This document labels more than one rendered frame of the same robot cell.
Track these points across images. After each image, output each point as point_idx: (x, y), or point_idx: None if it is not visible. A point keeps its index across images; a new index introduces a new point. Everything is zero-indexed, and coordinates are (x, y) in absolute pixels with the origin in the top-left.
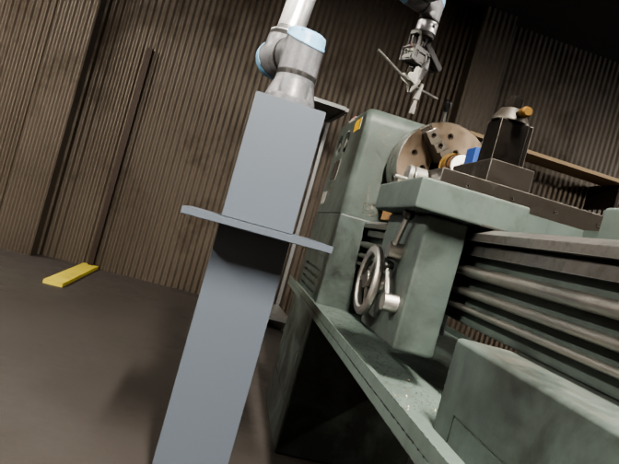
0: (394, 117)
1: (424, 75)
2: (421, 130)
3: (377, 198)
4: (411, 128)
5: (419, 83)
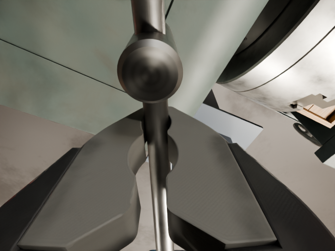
0: (192, 107)
1: (269, 183)
2: (304, 104)
3: (317, 157)
4: (228, 62)
5: (161, 100)
